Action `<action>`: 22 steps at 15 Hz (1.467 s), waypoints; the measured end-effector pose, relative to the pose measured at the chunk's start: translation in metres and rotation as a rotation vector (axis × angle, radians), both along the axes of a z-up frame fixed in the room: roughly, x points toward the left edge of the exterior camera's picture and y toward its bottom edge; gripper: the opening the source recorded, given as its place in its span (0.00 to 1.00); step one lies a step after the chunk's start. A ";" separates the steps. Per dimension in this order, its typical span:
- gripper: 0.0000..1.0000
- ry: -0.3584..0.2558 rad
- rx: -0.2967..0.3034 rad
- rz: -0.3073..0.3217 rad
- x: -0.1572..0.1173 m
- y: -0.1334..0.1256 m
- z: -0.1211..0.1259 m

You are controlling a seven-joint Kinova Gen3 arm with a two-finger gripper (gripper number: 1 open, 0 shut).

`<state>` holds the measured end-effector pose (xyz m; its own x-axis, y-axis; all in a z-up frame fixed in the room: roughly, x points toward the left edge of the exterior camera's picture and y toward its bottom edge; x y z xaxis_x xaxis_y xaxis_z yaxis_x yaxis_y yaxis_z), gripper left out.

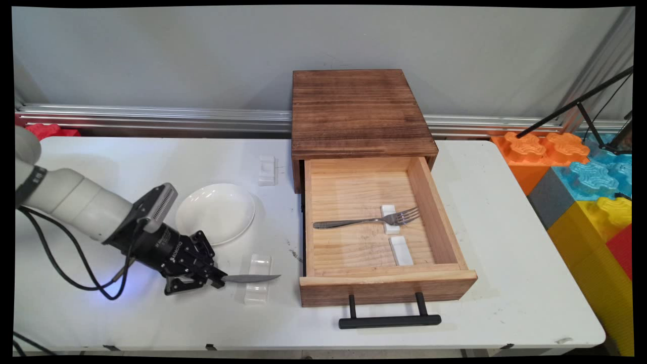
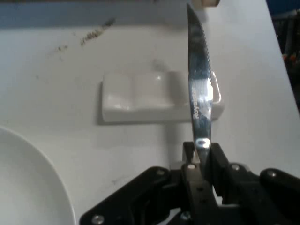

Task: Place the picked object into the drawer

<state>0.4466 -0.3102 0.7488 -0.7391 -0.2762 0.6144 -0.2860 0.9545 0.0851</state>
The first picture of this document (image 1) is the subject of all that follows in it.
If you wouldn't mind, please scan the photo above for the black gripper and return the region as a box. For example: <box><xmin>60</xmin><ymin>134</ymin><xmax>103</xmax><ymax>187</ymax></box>
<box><xmin>109</xmin><ymin>221</ymin><xmax>228</xmax><ymax>297</ymax></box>

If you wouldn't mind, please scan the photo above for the silver table knife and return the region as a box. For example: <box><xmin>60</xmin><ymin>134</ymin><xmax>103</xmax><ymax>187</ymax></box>
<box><xmin>221</xmin><ymin>274</ymin><xmax>282</xmax><ymax>284</ymax></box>

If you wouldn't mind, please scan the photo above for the white round plate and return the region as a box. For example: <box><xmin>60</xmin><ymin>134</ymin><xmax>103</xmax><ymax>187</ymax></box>
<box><xmin>175</xmin><ymin>183</ymin><xmax>256</xmax><ymax>247</ymax></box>

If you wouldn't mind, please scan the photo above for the clear rest near knife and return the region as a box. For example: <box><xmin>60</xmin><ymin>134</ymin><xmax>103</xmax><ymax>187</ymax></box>
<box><xmin>244</xmin><ymin>253</ymin><xmax>273</xmax><ymax>305</ymax></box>

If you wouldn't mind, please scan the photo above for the silver fork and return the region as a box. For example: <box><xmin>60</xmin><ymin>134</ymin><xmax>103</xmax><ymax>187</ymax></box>
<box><xmin>313</xmin><ymin>206</ymin><xmax>421</xmax><ymax>230</ymax></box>

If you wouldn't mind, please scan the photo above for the red foam block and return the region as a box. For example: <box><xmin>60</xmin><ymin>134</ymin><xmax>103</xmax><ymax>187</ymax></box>
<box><xmin>607</xmin><ymin>225</ymin><xmax>633</xmax><ymax>281</ymax></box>
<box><xmin>25</xmin><ymin>124</ymin><xmax>81</xmax><ymax>140</ymax></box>

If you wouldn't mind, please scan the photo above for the dark wooden drawer cabinet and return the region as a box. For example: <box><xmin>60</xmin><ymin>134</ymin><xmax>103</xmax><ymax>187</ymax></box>
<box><xmin>291</xmin><ymin>69</ymin><xmax>439</xmax><ymax>194</ymax></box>

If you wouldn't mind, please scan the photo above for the orange foam block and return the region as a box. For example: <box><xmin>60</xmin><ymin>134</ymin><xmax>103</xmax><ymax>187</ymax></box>
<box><xmin>490</xmin><ymin>131</ymin><xmax>591</xmax><ymax>196</ymax></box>

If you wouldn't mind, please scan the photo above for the grey foam block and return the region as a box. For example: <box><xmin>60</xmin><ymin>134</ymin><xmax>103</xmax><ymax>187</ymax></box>
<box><xmin>527</xmin><ymin>167</ymin><xmax>577</xmax><ymax>231</ymax></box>

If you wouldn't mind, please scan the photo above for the blue foam block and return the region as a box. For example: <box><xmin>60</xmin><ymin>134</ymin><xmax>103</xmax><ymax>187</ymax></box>
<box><xmin>552</xmin><ymin>132</ymin><xmax>633</xmax><ymax>203</ymax></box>

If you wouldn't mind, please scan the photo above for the black tripod stand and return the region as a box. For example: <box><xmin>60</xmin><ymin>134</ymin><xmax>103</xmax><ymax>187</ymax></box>
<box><xmin>516</xmin><ymin>66</ymin><xmax>634</xmax><ymax>155</ymax></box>

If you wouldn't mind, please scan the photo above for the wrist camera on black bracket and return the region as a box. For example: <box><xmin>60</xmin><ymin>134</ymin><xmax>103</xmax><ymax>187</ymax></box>
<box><xmin>104</xmin><ymin>183</ymin><xmax>178</xmax><ymax>243</ymax></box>

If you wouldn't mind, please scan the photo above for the thin black cable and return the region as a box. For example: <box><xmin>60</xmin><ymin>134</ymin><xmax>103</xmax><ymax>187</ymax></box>
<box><xmin>30</xmin><ymin>217</ymin><xmax>150</xmax><ymax>302</ymax></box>

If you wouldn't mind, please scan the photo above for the thick black cable with plug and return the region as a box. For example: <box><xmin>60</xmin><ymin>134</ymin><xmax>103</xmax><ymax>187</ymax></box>
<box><xmin>13</xmin><ymin>206</ymin><xmax>150</xmax><ymax>355</ymax></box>

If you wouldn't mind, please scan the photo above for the aluminium rail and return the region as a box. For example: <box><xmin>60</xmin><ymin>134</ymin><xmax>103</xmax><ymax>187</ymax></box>
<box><xmin>15</xmin><ymin>104</ymin><xmax>627</xmax><ymax>138</ymax></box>

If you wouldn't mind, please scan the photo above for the light wooden drawer, black handle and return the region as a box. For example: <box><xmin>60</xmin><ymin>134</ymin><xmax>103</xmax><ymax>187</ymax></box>
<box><xmin>299</xmin><ymin>156</ymin><xmax>478</xmax><ymax>330</ymax></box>

